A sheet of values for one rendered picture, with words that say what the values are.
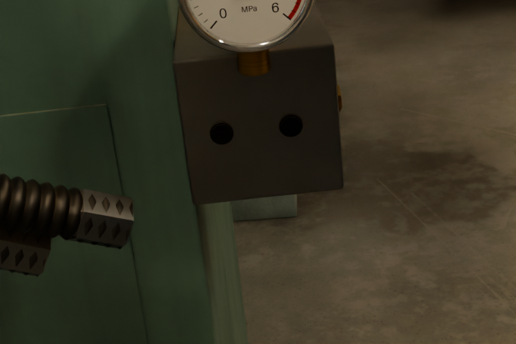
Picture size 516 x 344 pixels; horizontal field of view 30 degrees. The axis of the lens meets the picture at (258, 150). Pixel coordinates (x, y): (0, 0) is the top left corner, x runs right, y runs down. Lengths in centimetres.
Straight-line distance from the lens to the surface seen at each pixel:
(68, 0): 51
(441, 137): 194
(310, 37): 49
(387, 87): 222
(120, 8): 51
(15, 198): 43
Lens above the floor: 76
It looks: 23 degrees down
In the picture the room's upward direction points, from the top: 6 degrees counter-clockwise
